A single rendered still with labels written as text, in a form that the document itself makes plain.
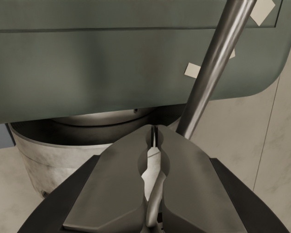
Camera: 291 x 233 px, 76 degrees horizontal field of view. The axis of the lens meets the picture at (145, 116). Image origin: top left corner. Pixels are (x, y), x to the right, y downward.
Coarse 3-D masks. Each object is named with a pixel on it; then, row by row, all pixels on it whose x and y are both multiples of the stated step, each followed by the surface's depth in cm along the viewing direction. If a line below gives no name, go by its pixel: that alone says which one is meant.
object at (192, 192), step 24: (168, 144) 11; (192, 144) 11; (168, 168) 10; (192, 168) 9; (168, 192) 8; (192, 192) 8; (216, 192) 8; (168, 216) 7; (192, 216) 7; (216, 216) 7
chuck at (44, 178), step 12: (24, 156) 27; (156, 156) 27; (36, 168) 26; (48, 168) 25; (60, 168) 24; (156, 168) 28; (36, 180) 28; (48, 180) 26; (60, 180) 25; (144, 180) 27; (36, 192) 31; (48, 192) 28
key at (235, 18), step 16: (240, 0) 8; (256, 0) 8; (224, 16) 9; (240, 16) 8; (224, 32) 9; (240, 32) 9; (208, 48) 10; (224, 48) 9; (208, 64) 10; (224, 64) 10; (208, 80) 10; (192, 96) 11; (208, 96) 11; (192, 112) 12; (176, 128) 13; (192, 128) 12; (160, 176) 16; (160, 192) 17
